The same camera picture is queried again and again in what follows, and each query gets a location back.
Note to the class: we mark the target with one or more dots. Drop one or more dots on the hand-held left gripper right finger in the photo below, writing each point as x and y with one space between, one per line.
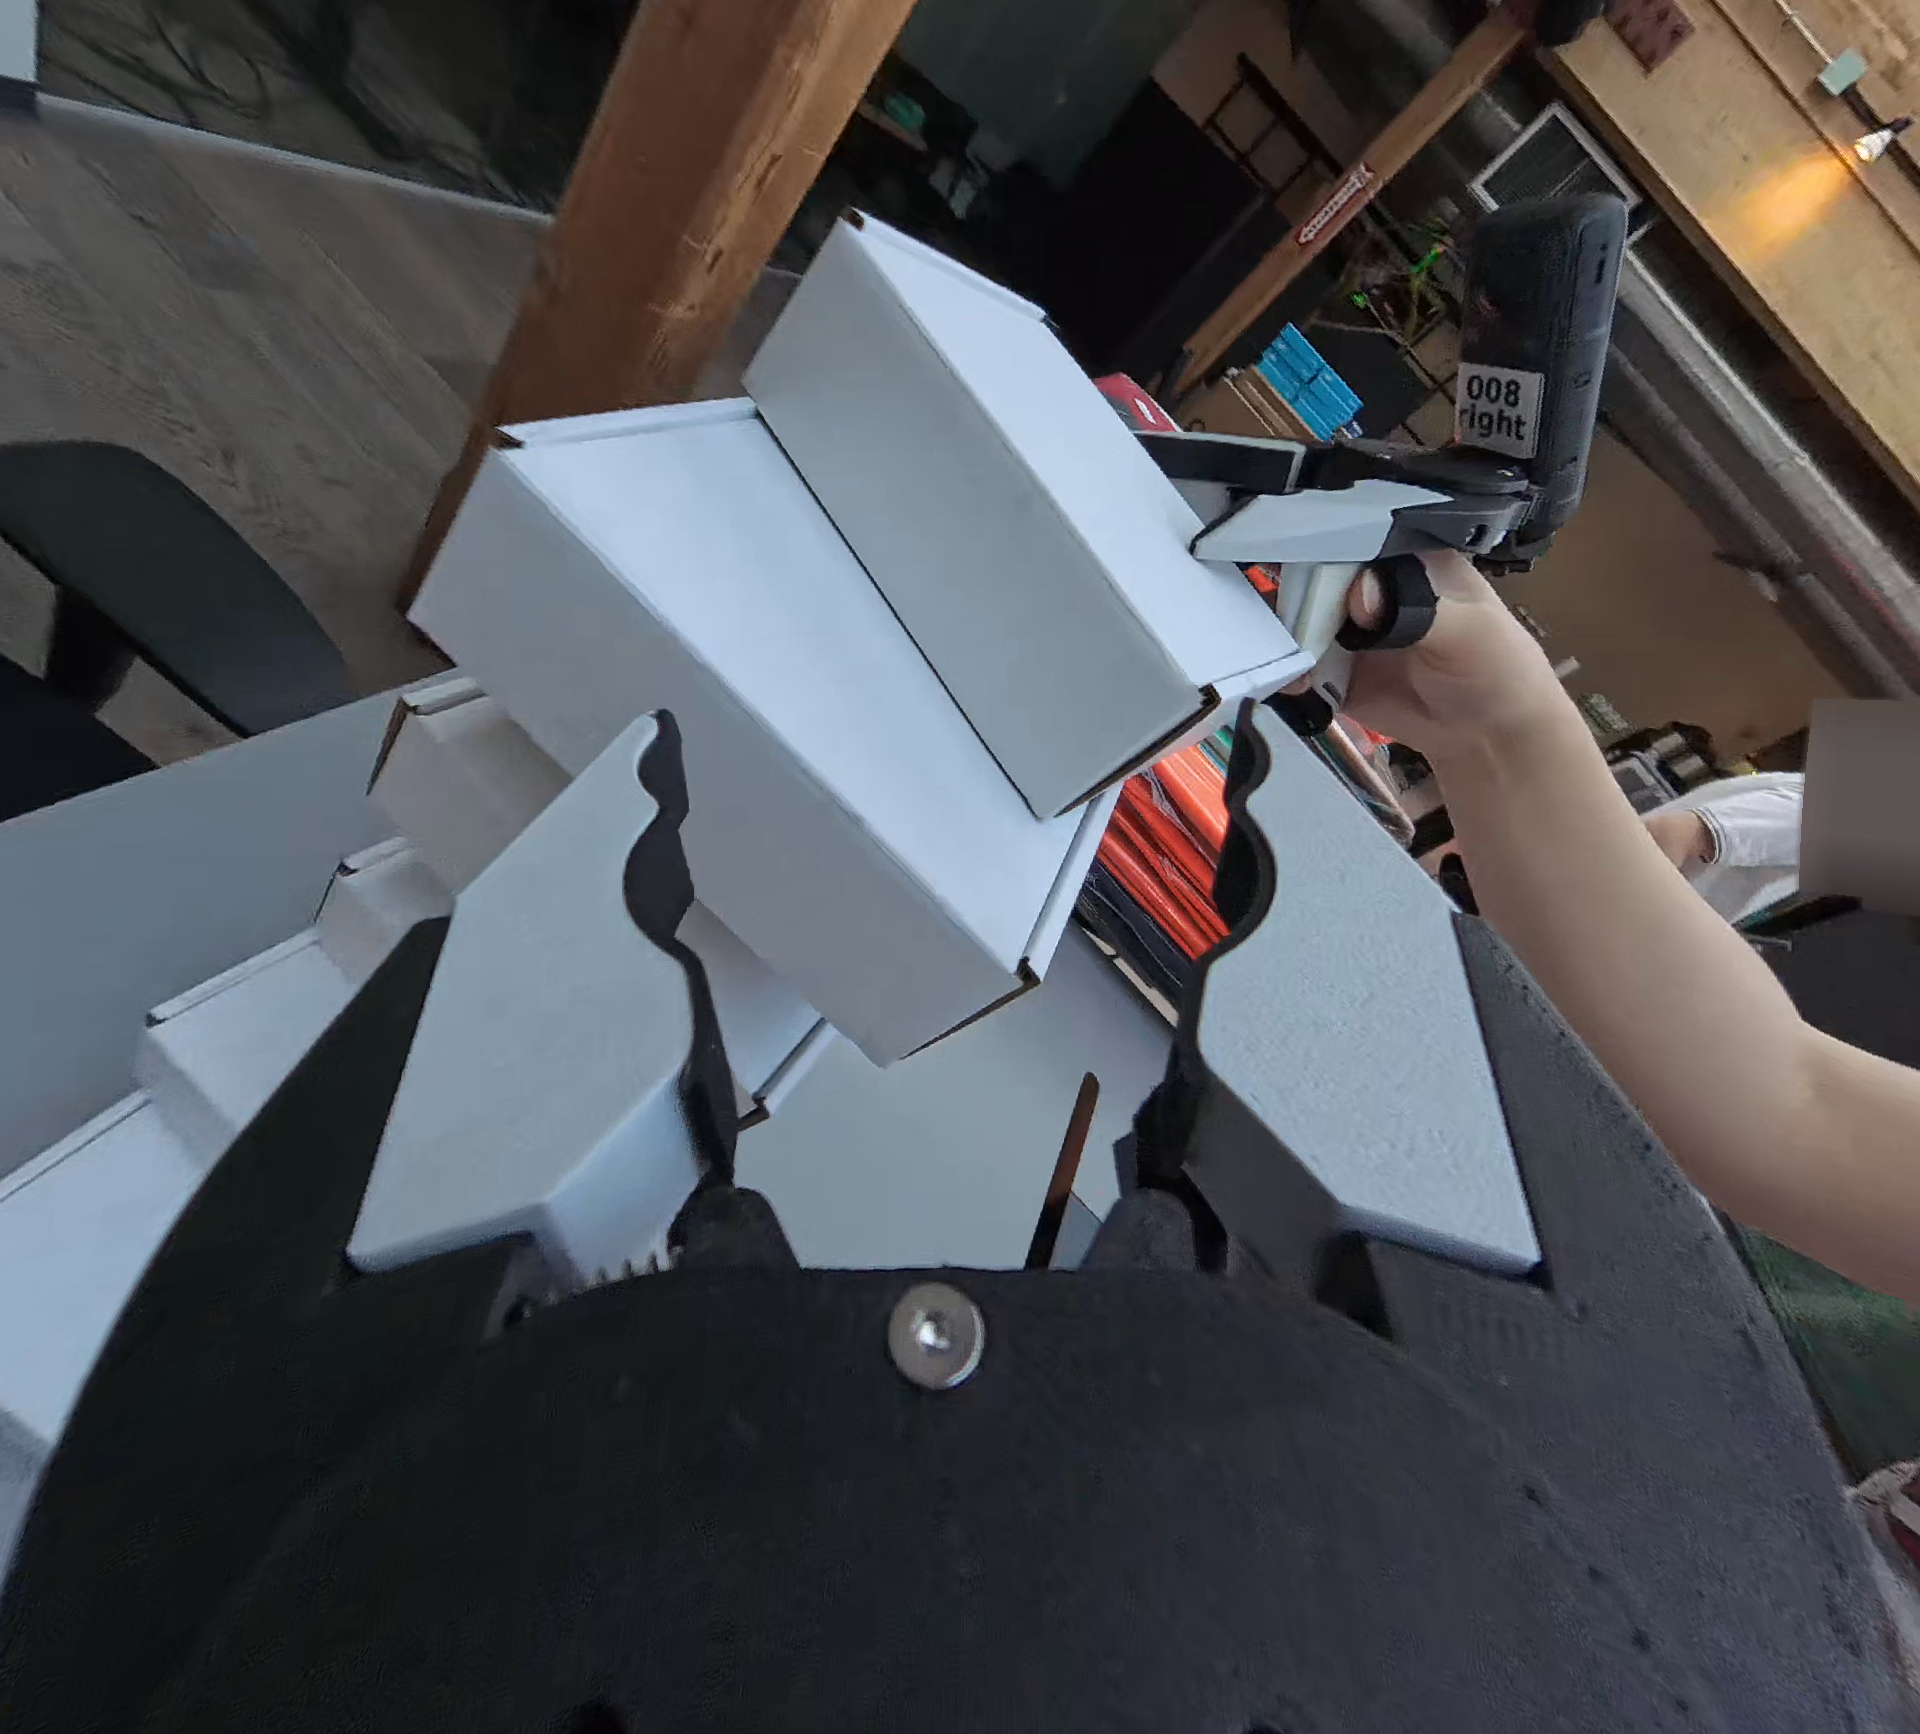
1350 1059

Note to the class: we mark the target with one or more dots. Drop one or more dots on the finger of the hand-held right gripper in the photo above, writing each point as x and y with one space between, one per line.
1230 462
1305 526

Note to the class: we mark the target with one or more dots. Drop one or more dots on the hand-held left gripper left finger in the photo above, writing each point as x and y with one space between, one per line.
540 1044

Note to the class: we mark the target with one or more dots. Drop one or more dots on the person's right forearm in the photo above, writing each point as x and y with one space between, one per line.
1680 1014

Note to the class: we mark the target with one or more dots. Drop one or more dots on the person's right hand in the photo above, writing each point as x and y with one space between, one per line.
1454 684

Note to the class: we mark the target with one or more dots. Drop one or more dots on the stack of blue boxes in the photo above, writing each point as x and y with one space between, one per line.
1305 376

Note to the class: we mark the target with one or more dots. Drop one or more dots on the grey pipe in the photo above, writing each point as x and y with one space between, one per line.
1755 458

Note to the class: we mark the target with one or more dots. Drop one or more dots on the row of white boxes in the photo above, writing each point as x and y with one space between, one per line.
255 1044

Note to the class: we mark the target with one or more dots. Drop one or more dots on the orange plastic-wrapped package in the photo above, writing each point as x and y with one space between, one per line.
1155 849

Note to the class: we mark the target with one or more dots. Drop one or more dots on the grey junction box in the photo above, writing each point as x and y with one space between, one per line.
1842 72

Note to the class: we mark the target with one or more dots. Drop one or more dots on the black office chair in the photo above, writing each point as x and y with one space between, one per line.
150 564

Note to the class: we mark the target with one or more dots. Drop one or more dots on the wall vent grille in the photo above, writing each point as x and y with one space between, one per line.
1553 158

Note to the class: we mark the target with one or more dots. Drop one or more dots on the red wall sign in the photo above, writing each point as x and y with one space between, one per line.
1335 207

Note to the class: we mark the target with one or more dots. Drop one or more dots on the wall spotlight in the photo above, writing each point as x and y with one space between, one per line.
1883 141

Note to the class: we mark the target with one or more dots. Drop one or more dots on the wooden post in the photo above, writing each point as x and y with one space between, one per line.
721 115

